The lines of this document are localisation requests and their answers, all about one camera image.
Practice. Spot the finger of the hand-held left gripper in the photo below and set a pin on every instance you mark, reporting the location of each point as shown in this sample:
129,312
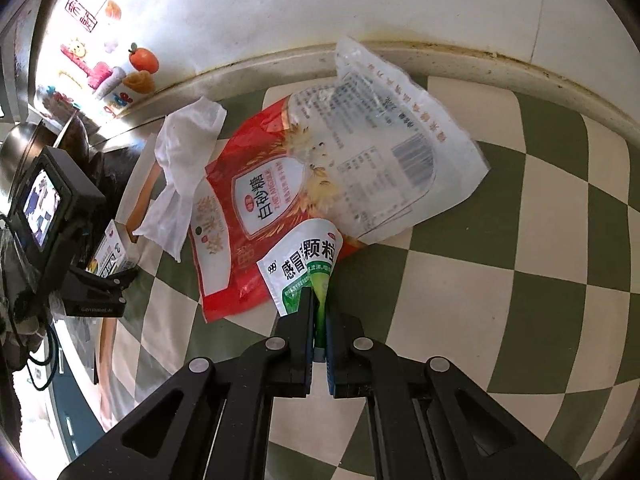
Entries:
107,282

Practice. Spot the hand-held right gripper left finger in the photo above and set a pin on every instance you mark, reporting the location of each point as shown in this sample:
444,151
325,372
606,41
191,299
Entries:
295,330

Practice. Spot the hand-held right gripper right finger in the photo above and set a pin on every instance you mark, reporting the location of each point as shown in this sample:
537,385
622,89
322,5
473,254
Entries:
340,355

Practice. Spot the small green white medicine box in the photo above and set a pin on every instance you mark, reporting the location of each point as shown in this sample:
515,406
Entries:
112,250

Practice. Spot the green medicine sachet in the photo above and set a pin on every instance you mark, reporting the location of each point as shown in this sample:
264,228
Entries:
305,260

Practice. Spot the steel steamer pot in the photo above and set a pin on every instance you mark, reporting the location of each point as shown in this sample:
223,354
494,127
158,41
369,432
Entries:
17,142

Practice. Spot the blue kitchen cabinet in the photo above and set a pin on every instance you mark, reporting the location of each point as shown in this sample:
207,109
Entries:
75,410

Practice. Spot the white crumpled tissue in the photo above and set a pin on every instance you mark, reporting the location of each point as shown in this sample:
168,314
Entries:
182,160

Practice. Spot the red sugar bag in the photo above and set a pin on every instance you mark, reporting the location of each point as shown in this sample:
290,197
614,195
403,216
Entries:
250,200

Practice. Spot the clear printed plastic bag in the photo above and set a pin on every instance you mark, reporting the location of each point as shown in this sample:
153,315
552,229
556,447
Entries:
390,150

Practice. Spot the pink letter wall sticker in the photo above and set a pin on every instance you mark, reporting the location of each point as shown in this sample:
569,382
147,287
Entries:
92,71

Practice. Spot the sun wall sticker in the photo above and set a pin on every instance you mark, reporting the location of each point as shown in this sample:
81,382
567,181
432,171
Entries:
76,50

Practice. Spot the persimmon wall sticker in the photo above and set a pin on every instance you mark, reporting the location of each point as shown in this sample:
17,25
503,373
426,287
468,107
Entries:
144,59

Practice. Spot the red seal wall sticker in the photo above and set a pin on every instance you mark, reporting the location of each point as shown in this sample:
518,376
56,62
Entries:
79,10

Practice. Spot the orange fruit wall sticker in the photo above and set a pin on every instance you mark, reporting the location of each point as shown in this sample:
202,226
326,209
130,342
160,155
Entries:
114,9

